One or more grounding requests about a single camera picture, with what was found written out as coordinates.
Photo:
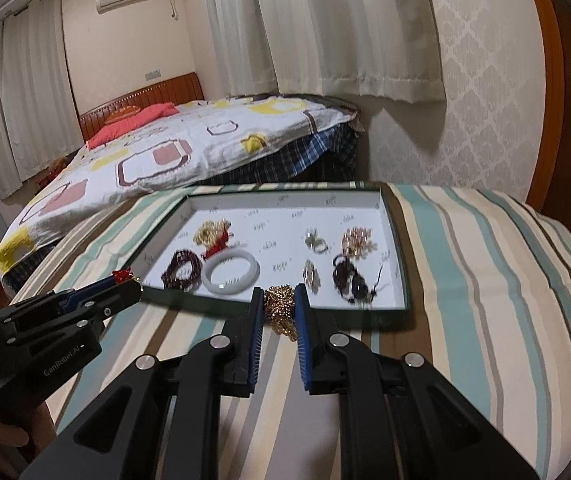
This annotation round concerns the blue plaid bed sheet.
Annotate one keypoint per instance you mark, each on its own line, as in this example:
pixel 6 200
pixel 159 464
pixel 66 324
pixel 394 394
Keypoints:
pixel 305 155

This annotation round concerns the gold and red ornament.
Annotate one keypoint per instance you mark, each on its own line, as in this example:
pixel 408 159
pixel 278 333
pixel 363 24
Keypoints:
pixel 210 234

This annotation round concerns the silver rhinestone pendant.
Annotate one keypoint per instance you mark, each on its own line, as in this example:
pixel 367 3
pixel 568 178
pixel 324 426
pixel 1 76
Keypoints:
pixel 310 275

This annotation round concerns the orange embroidered pillow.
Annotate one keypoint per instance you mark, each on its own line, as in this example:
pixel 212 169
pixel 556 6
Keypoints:
pixel 120 116

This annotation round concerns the white window curtain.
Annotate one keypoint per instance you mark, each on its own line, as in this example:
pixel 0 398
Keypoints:
pixel 30 110

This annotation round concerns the patterned white quilt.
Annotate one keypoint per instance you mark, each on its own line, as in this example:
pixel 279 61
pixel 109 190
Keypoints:
pixel 190 135

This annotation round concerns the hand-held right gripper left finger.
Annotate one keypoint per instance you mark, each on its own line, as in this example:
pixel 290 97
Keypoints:
pixel 256 340

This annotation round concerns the wooden bed headboard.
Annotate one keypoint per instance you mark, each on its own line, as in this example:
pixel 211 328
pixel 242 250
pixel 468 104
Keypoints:
pixel 165 90

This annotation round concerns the striped blanket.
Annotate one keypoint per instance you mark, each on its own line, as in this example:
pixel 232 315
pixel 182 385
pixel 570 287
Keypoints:
pixel 465 285

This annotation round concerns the red pillow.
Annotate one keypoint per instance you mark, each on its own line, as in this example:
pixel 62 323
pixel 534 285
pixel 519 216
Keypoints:
pixel 138 130

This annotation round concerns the white jade bangle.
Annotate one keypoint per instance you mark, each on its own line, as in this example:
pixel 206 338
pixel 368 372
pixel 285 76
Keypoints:
pixel 207 275

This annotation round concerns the white printed box tray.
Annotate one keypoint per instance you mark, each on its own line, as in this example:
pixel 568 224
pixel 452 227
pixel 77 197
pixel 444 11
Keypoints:
pixel 275 220

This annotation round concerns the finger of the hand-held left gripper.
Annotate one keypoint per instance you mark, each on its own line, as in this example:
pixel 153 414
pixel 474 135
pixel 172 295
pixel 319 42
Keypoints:
pixel 87 290
pixel 110 299

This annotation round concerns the person's left hand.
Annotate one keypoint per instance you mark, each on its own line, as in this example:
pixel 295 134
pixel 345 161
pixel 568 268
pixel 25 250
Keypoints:
pixel 35 425

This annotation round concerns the sheer white curtain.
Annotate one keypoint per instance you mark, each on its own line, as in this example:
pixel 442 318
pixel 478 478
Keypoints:
pixel 230 25

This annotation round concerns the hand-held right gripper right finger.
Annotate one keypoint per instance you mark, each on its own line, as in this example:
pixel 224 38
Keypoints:
pixel 301 340

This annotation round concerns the small red ornament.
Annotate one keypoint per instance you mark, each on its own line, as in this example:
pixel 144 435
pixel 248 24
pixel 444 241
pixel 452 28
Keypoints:
pixel 123 276

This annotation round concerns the thick cream curtain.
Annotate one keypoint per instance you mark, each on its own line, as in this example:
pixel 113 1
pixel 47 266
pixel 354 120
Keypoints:
pixel 355 25

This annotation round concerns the wall socket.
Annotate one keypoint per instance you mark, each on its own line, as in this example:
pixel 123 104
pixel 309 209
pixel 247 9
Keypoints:
pixel 153 75

